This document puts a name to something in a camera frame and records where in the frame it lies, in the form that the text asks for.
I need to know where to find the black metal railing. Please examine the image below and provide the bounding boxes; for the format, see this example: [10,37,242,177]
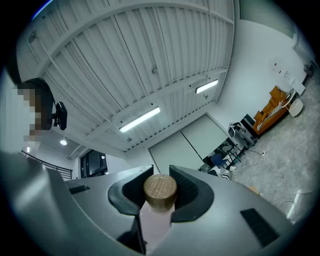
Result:
[20,149,74,181]

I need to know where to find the blue chair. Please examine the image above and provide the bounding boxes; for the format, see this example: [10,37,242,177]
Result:
[209,153,230,169]

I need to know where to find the black head-worn camera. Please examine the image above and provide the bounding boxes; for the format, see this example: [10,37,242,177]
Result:
[51,100,68,131]

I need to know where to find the black stool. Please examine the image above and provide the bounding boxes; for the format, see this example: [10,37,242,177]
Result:
[225,144,245,164]

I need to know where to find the person's head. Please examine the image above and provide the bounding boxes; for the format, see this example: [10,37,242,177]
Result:
[11,77,56,144]

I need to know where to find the long ceiling tube light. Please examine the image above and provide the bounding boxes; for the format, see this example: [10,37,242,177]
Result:
[118,106,161,134]
[194,79,220,95]

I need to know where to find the white sliding doors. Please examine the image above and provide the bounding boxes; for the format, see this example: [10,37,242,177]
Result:
[148,113,230,174]

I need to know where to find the orange sofa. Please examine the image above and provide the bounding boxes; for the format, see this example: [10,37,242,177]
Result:
[252,85,293,139]

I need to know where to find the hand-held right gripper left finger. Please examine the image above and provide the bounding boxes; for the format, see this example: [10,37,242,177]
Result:
[64,164,155,255]

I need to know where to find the black framed window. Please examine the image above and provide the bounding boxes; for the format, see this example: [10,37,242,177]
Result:
[79,149,109,179]

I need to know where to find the white floor cable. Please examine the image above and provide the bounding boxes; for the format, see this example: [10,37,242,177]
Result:
[249,149,299,210]

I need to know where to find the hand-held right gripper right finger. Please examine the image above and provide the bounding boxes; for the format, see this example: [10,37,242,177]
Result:
[149,164,294,256]

